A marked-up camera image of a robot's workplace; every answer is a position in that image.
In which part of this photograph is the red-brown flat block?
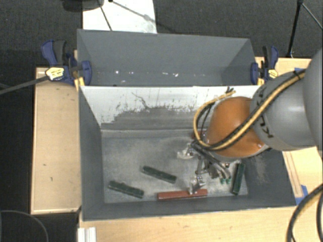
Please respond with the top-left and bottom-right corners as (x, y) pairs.
(156, 188), (208, 202)

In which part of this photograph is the dark green flat block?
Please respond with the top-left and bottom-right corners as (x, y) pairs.
(107, 180), (145, 200)
(141, 165), (178, 185)
(231, 162), (246, 196)

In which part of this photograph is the grey metal bin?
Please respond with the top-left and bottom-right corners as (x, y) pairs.
(76, 28), (297, 221)

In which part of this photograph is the pale wood flat board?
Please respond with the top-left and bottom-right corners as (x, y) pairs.
(30, 65), (83, 215)

